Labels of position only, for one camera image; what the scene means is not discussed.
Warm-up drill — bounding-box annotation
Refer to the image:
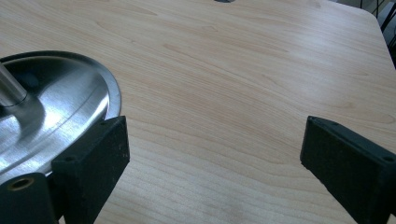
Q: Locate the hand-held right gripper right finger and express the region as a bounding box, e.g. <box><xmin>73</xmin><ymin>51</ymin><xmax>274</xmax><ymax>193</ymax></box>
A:
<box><xmin>300</xmin><ymin>115</ymin><xmax>396</xmax><ymax>224</ymax></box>

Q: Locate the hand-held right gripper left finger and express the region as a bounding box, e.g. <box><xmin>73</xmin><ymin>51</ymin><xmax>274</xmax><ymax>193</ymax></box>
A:
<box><xmin>50</xmin><ymin>115</ymin><xmax>131</xmax><ymax>224</ymax></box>

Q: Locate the round steel plate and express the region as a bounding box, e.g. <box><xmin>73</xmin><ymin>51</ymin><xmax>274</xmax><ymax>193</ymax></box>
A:
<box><xmin>0</xmin><ymin>50</ymin><xmax>122</xmax><ymax>185</ymax></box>

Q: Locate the steel rod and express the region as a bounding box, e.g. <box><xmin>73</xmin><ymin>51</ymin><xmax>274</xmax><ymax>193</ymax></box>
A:
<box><xmin>0</xmin><ymin>62</ymin><xmax>28</xmax><ymax>108</ymax></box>

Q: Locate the black metal stand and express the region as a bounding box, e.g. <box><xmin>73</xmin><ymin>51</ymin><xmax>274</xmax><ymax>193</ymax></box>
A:
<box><xmin>359</xmin><ymin>0</ymin><xmax>396</xmax><ymax>68</ymax></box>

